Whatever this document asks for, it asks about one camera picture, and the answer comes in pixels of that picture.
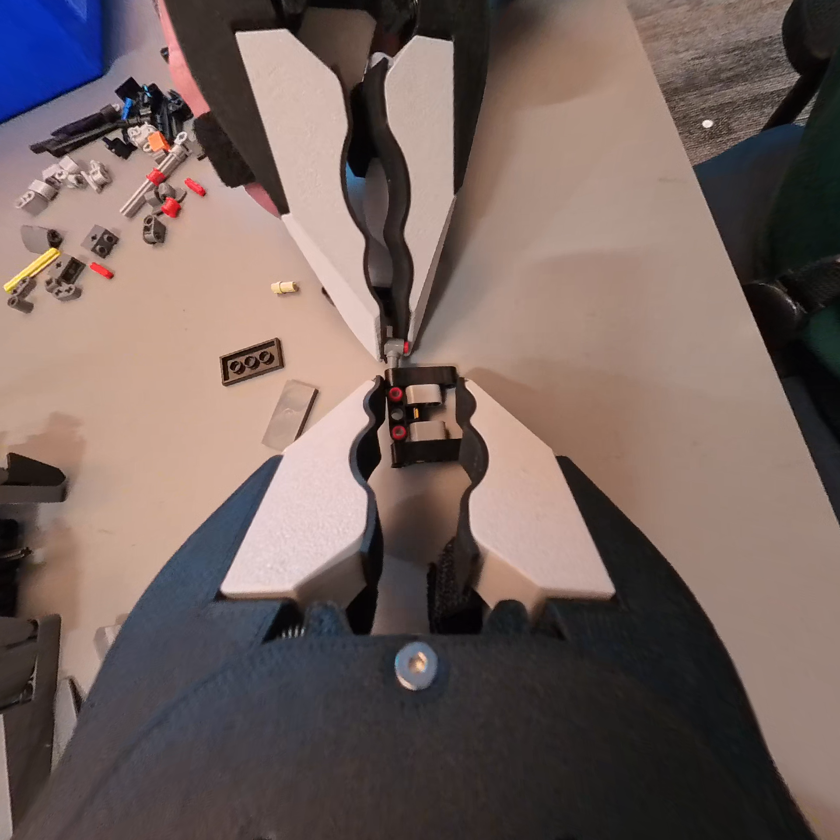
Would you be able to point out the partly built lego car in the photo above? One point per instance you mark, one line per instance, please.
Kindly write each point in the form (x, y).
(33, 479)

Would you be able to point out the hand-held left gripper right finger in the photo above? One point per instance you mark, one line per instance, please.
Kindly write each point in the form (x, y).
(538, 512)

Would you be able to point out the black three-hole lego plate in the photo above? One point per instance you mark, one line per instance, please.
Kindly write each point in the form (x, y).
(251, 363)

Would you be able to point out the grey flat lego tile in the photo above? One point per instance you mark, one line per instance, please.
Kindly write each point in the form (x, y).
(289, 417)

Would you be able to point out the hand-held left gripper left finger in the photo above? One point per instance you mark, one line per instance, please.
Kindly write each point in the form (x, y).
(302, 512)

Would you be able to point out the black office chair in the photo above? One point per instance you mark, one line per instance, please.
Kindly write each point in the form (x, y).
(794, 92)

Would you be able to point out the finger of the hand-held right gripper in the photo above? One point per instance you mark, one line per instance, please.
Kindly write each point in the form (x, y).
(426, 131)
(295, 131)

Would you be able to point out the tan lego pin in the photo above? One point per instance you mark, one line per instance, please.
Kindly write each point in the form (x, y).
(283, 287)

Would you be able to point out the blue storage bin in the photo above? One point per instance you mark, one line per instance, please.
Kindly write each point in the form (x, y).
(46, 52)

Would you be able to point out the pile of loose lego pieces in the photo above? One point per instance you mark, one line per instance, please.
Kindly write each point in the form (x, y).
(155, 176)

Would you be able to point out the black lego frame assembly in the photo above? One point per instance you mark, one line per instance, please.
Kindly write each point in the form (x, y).
(420, 453)

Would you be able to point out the grey lego axle connector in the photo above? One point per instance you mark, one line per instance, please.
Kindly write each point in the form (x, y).
(394, 346)

